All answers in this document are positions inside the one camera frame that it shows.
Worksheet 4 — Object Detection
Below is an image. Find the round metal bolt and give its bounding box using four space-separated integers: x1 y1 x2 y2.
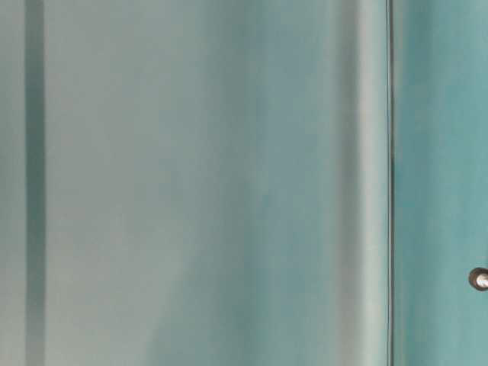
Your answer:
468 268 488 291

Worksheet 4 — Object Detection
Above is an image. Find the thin black vertical cable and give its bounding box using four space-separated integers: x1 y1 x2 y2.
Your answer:
385 0 395 366

